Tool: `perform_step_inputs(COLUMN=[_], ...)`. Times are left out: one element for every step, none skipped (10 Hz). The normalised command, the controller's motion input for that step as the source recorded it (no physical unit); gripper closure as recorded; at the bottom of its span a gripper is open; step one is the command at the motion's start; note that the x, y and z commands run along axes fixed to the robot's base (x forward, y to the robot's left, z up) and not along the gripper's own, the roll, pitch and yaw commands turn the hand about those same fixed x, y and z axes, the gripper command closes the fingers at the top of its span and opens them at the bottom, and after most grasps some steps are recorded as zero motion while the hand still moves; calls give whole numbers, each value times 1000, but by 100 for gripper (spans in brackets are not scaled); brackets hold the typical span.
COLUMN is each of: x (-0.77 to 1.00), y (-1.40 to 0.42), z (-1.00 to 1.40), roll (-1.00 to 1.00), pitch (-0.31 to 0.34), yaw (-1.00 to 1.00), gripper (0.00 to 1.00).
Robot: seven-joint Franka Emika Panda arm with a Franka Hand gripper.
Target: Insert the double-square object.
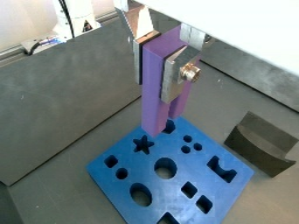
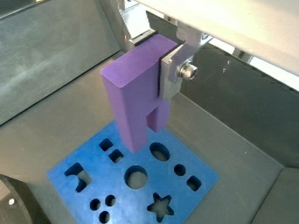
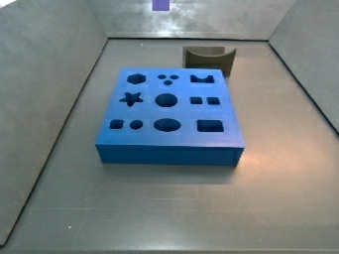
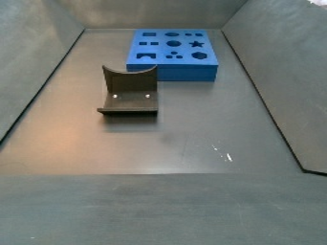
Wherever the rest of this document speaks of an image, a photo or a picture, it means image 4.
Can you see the black curved plastic stand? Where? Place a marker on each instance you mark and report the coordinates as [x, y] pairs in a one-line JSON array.
[[131, 91]]

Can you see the blue foam shape-sorter block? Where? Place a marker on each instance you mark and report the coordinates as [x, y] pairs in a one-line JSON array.
[[181, 51]]

